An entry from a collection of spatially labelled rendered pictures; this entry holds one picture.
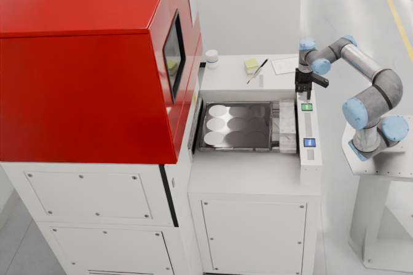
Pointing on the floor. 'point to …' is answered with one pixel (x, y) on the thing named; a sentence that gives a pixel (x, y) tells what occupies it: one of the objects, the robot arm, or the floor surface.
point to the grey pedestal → (380, 229)
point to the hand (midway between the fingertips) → (308, 101)
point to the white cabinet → (255, 233)
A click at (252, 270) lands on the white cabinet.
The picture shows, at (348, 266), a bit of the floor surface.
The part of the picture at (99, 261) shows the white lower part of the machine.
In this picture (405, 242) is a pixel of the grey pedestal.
